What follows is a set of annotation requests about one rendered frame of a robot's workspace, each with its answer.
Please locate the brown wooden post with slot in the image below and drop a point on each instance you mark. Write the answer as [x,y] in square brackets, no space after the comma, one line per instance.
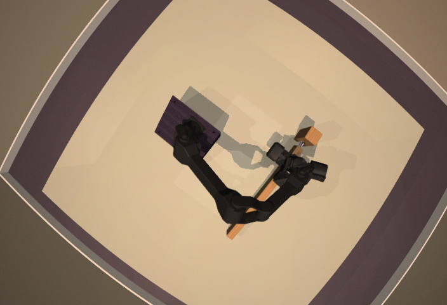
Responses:
[309,136]

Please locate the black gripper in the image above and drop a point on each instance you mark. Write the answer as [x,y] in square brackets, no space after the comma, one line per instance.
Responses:
[279,154]

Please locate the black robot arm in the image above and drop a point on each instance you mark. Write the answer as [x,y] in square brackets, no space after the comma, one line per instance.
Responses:
[231,205]

